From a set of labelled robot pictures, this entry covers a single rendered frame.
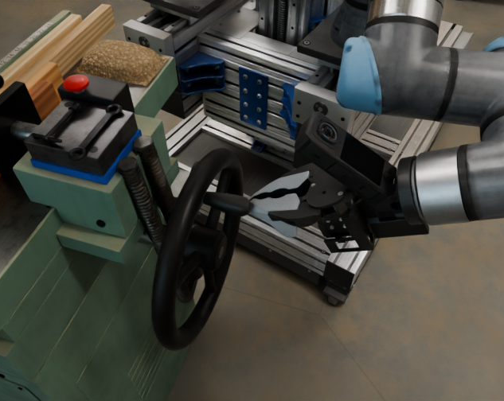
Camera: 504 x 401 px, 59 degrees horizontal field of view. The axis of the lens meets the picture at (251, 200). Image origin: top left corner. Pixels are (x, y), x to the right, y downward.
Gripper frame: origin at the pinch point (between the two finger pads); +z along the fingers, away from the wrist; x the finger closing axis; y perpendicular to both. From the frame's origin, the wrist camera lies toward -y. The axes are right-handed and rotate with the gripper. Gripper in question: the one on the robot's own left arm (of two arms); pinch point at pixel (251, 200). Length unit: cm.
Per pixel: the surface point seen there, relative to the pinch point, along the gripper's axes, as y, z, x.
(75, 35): -22.2, 33.0, 24.4
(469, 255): 109, -3, 73
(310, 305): 83, 39, 37
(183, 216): -5.6, 3.4, -7.1
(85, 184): -13.0, 13.0, -7.3
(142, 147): -11.8, 8.9, -0.5
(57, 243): -6.9, 23.6, -10.0
